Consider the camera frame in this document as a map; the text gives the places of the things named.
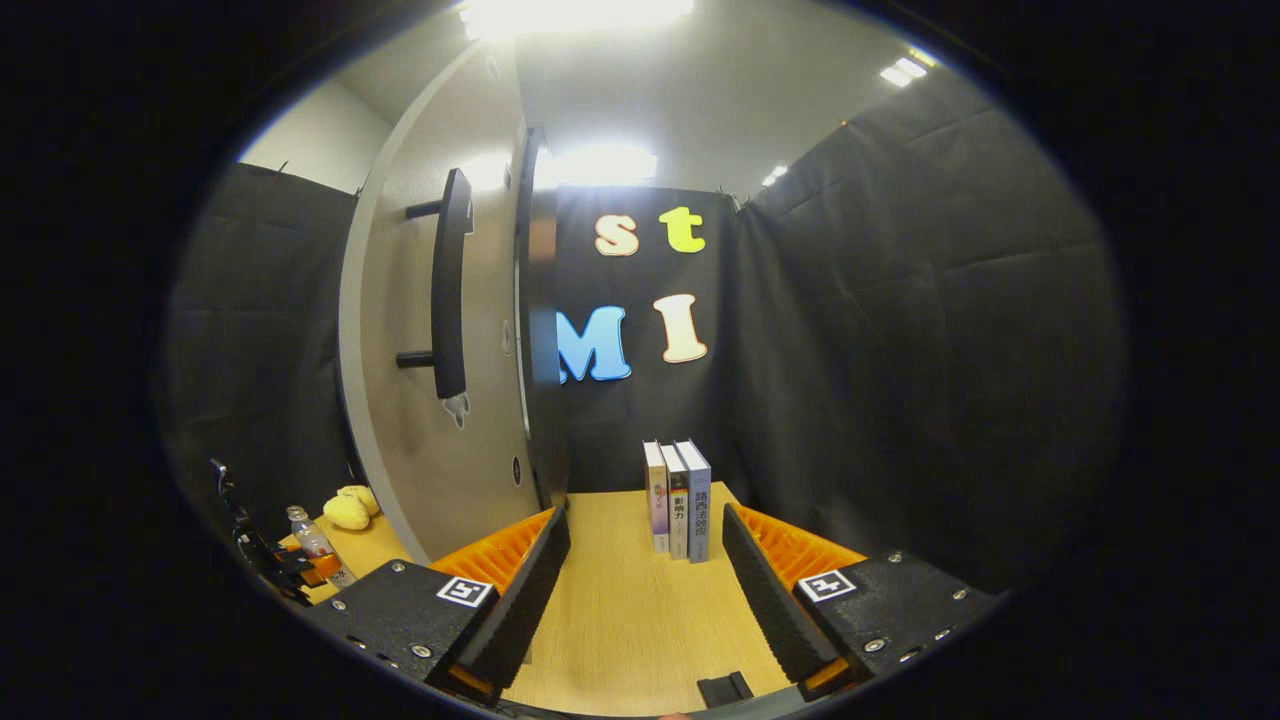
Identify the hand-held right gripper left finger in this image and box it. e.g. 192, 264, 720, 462
305, 505, 573, 706

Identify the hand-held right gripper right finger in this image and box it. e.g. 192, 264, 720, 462
722, 503, 1001, 701

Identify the clear plastic bottle red label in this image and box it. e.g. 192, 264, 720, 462
287, 505, 358, 591

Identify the light grey cabinet door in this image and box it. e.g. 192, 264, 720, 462
337, 40, 546, 566

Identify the black door handle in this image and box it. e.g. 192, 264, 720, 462
395, 168, 475, 401

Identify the blue grey book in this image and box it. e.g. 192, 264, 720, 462
675, 438, 713, 564

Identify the white pink book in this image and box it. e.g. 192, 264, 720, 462
643, 440, 671, 556

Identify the black backdrop cloth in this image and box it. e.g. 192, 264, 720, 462
160, 75, 1126, 591

